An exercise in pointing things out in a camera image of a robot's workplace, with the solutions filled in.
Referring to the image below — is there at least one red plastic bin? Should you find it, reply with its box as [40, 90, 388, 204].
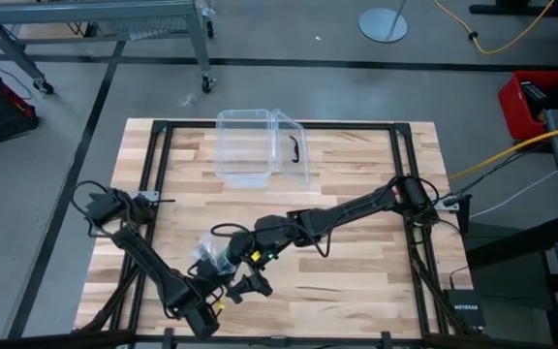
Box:
[496, 70, 558, 143]

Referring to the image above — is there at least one thin yellow floor cable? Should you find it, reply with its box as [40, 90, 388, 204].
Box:
[432, 0, 557, 55]

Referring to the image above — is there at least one clear plastic storage container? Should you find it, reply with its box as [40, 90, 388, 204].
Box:
[213, 108, 279, 190]

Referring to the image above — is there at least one clear plastic zip bag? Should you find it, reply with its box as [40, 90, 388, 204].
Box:
[192, 234, 240, 277]

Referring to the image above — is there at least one white floor cable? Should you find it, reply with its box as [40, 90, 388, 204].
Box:
[469, 169, 558, 219]

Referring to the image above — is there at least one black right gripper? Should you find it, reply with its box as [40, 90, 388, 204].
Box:
[225, 215, 293, 305]

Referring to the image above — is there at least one thick yellow hanging cable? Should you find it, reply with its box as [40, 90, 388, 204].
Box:
[449, 119, 558, 181]

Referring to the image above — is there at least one grey metal cart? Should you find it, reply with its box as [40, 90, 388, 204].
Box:
[0, 0, 218, 96]

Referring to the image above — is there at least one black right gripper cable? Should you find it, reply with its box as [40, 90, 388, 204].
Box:
[209, 222, 242, 239]

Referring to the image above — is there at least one black stand base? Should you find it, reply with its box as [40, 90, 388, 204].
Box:
[467, 0, 558, 64]

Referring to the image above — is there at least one round grey base stand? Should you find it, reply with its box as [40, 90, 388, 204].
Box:
[357, 0, 409, 44]

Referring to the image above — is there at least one black Netgear network switch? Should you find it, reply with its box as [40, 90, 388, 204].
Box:
[445, 288, 486, 328]

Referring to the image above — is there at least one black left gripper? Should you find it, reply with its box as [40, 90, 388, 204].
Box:
[184, 258, 230, 319]

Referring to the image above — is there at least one black box with label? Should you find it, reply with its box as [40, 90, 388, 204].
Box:
[519, 80, 547, 117]

